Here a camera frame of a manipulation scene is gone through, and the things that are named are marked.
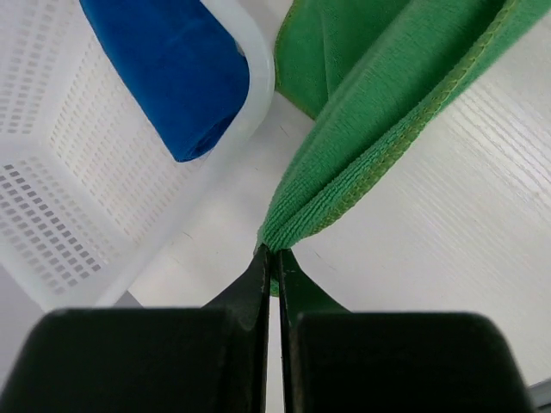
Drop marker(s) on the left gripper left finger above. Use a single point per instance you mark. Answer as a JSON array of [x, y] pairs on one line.
[[207, 359]]

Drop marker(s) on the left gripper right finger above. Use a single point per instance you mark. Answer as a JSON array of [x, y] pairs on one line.
[[336, 360]]

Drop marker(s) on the green towel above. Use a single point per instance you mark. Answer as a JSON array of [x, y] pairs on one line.
[[372, 75]]

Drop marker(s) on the blue towel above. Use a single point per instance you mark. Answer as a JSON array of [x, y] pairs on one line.
[[181, 66]]

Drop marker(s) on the white plastic basket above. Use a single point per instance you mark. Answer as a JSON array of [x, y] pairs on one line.
[[89, 194]]

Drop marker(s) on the aluminium front rail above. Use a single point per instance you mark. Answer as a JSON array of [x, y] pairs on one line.
[[540, 394]]

